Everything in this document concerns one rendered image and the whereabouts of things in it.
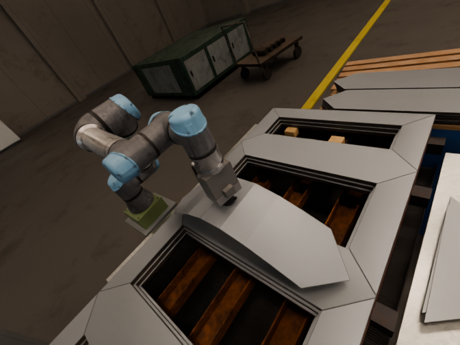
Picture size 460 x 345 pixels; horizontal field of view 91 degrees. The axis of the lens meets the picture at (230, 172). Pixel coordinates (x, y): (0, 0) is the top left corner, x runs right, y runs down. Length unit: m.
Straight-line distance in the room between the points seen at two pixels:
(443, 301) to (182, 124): 0.74
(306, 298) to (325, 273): 0.09
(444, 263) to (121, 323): 0.93
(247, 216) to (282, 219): 0.10
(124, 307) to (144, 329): 0.12
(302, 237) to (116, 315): 0.63
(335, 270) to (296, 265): 0.10
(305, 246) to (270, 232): 0.09
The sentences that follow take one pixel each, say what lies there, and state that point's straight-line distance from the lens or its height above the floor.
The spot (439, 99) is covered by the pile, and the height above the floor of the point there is 0.85.
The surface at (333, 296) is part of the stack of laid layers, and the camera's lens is 0.69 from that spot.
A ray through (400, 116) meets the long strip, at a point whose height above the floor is 0.87.
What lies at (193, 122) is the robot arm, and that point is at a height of 1.32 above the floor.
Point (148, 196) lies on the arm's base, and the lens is 1.33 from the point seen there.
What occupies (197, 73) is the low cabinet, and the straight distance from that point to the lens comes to 4.66.
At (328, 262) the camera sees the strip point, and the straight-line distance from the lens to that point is 0.66.
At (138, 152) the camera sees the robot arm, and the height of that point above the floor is 1.30.
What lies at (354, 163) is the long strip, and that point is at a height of 0.87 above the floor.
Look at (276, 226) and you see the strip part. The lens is 0.64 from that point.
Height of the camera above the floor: 1.51
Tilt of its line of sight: 38 degrees down
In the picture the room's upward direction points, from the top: 25 degrees counter-clockwise
